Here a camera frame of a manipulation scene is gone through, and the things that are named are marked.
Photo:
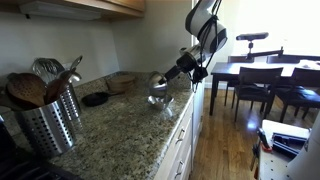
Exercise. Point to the perforated wooden spoon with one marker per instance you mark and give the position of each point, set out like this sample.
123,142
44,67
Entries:
26,88

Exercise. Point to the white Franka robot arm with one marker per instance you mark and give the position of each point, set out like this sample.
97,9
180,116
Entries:
206,20

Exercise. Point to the perforated steel utensil holder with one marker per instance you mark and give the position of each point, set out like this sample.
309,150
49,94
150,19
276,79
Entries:
46,130
70,101

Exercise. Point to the wooden upper cabinet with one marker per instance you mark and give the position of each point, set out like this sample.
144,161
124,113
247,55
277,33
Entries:
126,4

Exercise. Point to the dark dining table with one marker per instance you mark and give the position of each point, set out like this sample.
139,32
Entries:
253,68

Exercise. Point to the white wall outlet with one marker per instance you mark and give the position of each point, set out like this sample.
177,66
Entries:
66,66

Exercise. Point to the wooden cabinet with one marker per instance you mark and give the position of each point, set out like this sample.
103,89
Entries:
126,4
180,146

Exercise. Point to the black tool case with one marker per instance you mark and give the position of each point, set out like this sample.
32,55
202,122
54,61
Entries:
289,143

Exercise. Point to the small steel bowl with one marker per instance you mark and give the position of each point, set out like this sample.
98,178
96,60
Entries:
157,85

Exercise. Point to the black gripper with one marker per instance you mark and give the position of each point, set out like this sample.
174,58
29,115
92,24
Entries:
181,66

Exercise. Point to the under-cabinet light fixture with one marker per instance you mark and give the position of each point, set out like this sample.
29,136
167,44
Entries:
60,10

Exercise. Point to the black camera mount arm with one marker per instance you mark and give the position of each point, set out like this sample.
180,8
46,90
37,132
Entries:
266,53

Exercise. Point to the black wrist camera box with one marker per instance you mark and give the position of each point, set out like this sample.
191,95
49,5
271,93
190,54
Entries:
200,75

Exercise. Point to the red black bar clamp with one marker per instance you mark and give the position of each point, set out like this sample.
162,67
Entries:
261,143

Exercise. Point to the white tall cabinet panel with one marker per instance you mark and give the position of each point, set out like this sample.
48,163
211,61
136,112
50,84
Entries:
199,106

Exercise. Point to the wooden lower cabinet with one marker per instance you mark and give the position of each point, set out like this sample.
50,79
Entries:
180,146

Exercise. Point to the black stereo camera bar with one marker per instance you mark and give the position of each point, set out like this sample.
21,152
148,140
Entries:
252,36

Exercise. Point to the wooden spatula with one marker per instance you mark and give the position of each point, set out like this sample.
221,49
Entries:
8,100

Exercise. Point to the metal ladle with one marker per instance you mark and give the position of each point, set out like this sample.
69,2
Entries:
76,76

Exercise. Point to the dark wooden dining chair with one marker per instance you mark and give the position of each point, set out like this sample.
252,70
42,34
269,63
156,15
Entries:
300,91
235,59
283,59
256,86

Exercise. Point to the dark wooden spoon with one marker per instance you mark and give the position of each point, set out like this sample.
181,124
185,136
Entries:
55,88

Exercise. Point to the perforated workbench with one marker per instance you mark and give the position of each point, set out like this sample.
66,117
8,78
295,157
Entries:
273,166

